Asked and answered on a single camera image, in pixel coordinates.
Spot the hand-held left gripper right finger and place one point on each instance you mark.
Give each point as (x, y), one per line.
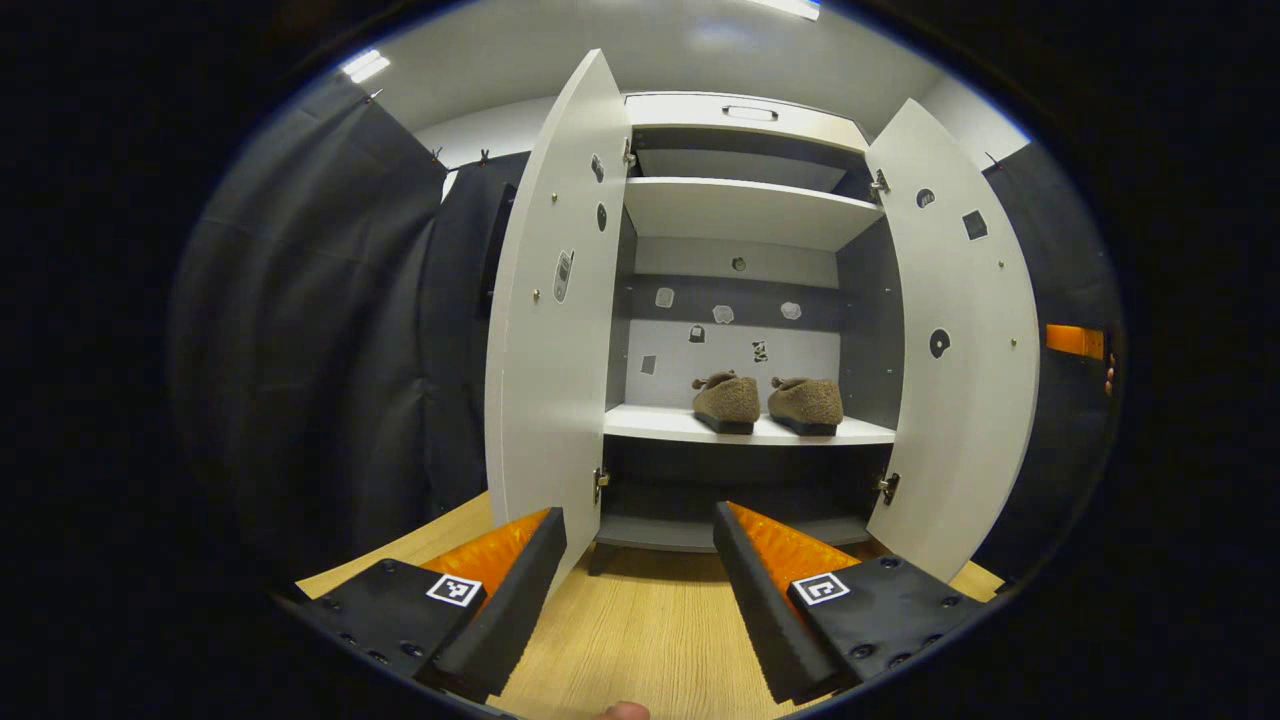
(755, 620)

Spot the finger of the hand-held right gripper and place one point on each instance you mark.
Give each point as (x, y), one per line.
(1075, 341)

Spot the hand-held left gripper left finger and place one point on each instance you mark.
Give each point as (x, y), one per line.
(515, 620)

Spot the white cabinet door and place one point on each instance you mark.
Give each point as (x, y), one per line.
(960, 450)
(550, 400)

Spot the brown fluffy shoe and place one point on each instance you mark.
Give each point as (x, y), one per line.
(727, 400)
(808, 402)

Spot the white and grey shoe cabinet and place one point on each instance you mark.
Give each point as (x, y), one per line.
(740, 210)

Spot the black backdrop cloth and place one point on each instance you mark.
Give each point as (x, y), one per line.
(1060, 250)
(300, 350)

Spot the ceiling light panel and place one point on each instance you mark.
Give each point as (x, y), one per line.
(366, 66)
(790, 8)

